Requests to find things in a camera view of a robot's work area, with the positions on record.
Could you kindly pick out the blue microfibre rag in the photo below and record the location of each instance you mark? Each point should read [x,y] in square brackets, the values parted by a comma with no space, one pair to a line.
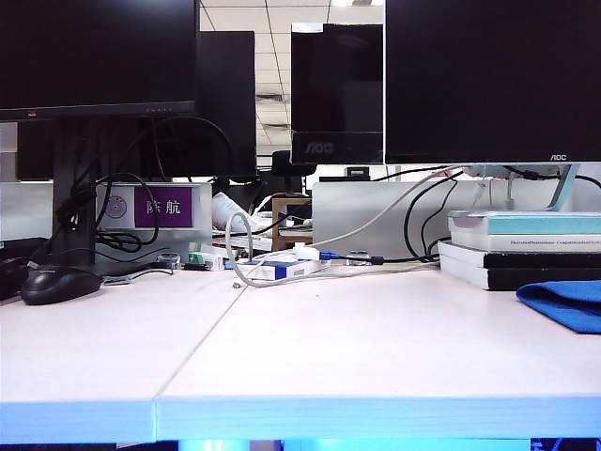
[563,305]

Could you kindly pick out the small wooden shelf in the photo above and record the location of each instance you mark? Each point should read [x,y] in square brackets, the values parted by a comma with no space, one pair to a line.
[277,221]

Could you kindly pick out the white adapter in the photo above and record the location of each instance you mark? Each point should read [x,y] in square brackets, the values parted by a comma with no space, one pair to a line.
[307,251]

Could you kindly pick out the stack of magazines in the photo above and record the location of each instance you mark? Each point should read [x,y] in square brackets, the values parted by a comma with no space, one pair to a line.
[256,242]

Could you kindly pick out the blue and white box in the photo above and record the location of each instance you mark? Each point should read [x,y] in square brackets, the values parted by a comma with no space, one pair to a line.
[282,271]

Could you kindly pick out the grey desk partition panel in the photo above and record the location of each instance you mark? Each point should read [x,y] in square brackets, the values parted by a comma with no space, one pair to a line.
[357,211]
[23,211]

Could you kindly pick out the black office chair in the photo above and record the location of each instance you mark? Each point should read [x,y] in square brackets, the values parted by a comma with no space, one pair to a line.
[286,164]

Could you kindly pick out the white plastic bottle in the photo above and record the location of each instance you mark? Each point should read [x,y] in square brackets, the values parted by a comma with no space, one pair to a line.
[225,209]

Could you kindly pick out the small grey device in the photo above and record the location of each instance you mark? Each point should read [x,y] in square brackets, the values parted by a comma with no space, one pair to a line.
[358,172]

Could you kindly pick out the purple name plate sign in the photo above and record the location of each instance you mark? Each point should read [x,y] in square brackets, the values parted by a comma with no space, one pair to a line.
[202,206]

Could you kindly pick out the small green white box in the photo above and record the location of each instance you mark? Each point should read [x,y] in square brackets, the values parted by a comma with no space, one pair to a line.
[199,259]

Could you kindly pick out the small clear container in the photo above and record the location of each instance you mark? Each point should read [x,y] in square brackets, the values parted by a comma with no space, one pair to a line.
[169,259]

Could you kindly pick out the purple name card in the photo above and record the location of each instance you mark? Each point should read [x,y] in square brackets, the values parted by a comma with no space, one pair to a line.
[164,206]

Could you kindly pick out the black AOC monitor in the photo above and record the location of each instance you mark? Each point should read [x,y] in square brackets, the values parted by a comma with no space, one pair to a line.
[335,84]

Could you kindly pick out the white book printed spine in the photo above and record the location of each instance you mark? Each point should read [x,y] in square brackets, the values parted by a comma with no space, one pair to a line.
[493,243]

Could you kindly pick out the black spine book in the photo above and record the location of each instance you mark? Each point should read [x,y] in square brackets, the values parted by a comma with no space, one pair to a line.
[540,260]
[502,279]

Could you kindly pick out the teal cover book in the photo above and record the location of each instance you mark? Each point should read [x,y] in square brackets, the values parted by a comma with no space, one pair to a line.
[540,223]

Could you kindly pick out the black computer mouse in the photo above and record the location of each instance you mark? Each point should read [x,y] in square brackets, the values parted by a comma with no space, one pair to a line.
[61,284]

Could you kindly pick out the silver-framed AOC monitor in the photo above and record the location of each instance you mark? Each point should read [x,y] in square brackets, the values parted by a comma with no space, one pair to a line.
[493,70]

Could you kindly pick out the silver monitor stand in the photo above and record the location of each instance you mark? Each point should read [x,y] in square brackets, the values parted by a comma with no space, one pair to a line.
[565,188]

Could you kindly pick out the black monitor with orange logo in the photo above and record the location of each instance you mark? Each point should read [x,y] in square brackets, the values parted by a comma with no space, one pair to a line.
[94,47]

